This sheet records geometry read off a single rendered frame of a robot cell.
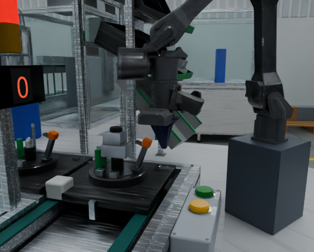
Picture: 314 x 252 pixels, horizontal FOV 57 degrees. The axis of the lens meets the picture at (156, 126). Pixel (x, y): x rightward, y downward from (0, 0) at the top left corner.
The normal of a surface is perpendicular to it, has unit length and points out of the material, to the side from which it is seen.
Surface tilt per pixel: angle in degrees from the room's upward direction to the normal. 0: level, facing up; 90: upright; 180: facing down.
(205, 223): 0
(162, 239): 0
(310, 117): 90
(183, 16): 70
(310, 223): 0
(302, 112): 90
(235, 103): 90
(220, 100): 90
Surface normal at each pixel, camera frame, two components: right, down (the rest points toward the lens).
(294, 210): 0.61, 0.17
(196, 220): 0.00, -0.98
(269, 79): 0.12, -0.30
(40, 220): 0.96, 0.06
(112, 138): -0.29, 0.20
